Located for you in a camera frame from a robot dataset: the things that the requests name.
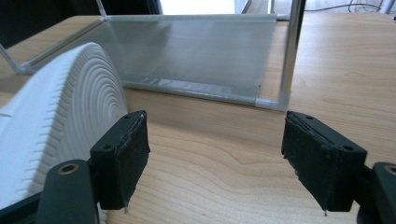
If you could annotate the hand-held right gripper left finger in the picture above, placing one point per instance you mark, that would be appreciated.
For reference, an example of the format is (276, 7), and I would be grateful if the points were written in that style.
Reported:
(120, 161)

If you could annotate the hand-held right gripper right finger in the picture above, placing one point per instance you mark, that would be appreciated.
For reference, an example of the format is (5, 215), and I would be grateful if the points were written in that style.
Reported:
(323, 165)

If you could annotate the white sneaker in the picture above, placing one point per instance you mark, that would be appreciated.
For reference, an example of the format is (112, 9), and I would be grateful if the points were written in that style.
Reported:
(62, 118)

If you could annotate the metal shoe rack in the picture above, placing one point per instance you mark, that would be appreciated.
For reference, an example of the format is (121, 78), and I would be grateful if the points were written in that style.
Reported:
(202, 53)

